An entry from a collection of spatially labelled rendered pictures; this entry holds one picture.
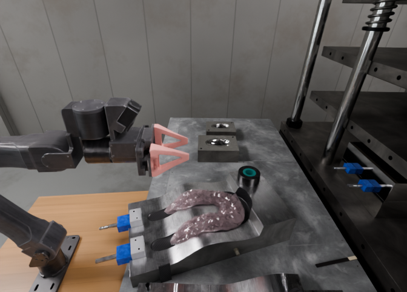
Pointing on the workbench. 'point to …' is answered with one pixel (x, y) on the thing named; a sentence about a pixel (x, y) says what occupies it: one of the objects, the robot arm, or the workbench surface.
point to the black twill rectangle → (165, 272)
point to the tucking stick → (335, 261)
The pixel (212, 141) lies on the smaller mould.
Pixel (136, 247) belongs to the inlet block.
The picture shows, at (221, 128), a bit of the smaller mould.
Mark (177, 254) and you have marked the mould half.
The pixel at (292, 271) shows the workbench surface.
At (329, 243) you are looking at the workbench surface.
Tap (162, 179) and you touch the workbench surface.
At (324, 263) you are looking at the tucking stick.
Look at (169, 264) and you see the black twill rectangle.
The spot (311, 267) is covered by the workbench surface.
